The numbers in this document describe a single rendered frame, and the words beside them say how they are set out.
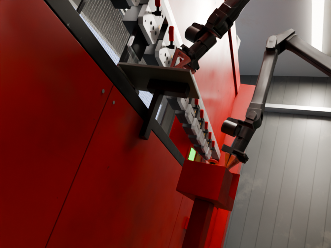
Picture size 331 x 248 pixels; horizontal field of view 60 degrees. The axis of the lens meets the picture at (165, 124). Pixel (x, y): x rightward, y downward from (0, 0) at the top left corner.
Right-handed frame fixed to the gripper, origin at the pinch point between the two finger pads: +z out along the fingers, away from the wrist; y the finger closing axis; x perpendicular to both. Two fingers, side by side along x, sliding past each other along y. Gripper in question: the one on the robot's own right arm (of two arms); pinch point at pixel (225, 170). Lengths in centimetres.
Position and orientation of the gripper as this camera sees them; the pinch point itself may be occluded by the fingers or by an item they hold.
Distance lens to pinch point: 117.1
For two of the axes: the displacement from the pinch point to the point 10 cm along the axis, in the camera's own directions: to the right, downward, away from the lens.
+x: -4.3, -4.2, -8.0
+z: -5.1, 8.4, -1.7
